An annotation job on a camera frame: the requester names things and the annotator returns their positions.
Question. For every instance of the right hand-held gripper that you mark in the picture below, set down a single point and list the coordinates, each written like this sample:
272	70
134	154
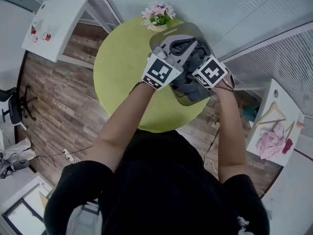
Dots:
210	72

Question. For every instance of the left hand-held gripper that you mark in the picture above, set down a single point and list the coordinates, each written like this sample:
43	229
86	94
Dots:
159	73

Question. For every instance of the grey plastic basket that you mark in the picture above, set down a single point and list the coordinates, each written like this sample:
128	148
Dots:
190	29

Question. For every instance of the dark grey clothes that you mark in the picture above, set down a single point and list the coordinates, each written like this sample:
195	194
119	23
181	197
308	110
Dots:
193	92

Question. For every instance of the person's right forearm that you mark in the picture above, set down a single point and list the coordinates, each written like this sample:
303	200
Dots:
231	136

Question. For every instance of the person's left forearm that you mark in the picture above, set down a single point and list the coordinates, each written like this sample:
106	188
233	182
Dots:
117	133

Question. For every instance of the pink flowers in pot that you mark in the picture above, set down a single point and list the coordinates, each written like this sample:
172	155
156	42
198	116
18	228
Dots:
159	15

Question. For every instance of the teal bin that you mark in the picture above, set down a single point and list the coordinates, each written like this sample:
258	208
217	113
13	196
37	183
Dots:
250	113

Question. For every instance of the round table green tablecloth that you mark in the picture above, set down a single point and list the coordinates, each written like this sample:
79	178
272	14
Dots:
122	70

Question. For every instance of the white slatted blind panel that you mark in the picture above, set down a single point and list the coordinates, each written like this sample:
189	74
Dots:
105	6
274	55

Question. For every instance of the wooden triangle hanger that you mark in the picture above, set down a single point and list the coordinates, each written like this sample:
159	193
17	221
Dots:
275	108

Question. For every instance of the pink garment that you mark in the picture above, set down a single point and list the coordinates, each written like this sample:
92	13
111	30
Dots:
269	143

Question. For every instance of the white table with hangers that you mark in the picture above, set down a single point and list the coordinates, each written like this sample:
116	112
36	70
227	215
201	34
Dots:
278	141

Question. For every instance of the dark red cloth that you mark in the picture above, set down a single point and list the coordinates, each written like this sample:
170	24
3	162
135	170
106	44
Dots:
288	146

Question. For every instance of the white desk with bottles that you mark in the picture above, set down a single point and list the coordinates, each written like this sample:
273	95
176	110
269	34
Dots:
58	21

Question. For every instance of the person's black top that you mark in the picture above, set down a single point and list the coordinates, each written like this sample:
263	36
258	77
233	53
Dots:
156	192

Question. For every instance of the small red label bottle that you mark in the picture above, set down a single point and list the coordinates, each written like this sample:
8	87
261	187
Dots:
46	35

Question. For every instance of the clear bottle red cap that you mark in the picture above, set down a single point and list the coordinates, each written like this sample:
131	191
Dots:
34	38
33	32

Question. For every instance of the white power strip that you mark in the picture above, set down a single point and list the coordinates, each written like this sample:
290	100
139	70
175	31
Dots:
68	155

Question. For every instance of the black office chair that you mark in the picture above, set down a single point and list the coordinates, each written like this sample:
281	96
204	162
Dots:
15	109

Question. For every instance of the white fabric bag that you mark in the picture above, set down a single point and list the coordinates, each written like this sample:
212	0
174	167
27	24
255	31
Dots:
22	147

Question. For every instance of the grey waist pack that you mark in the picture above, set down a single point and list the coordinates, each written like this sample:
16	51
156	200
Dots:
82	217

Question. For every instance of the dark grey round device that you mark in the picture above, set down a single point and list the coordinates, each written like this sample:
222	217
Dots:
22	165

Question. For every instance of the window with dark frame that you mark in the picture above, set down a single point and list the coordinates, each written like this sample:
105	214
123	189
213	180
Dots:
22	217

